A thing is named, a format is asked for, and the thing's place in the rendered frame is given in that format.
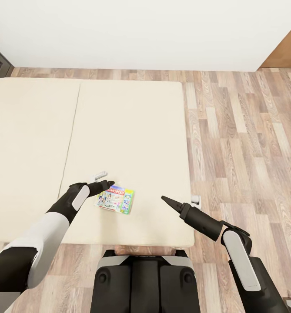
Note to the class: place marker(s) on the bed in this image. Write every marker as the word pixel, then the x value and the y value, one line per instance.
pixel 58 132

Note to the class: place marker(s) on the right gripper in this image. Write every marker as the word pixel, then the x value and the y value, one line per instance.
pixel 191 215

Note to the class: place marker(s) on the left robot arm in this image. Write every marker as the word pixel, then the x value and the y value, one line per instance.
pixel 26 260

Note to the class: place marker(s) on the board game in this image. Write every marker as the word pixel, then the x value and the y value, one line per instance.
pixel 116 198

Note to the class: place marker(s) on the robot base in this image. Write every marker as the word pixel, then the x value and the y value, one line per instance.
pixel 145 284

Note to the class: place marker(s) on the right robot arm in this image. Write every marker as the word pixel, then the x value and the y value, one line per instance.
pixel 255 286

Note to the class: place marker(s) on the sliding door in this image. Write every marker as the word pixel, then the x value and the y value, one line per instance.
pixel 281 55

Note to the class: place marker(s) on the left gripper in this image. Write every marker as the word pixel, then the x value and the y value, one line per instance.
pixel 103 186

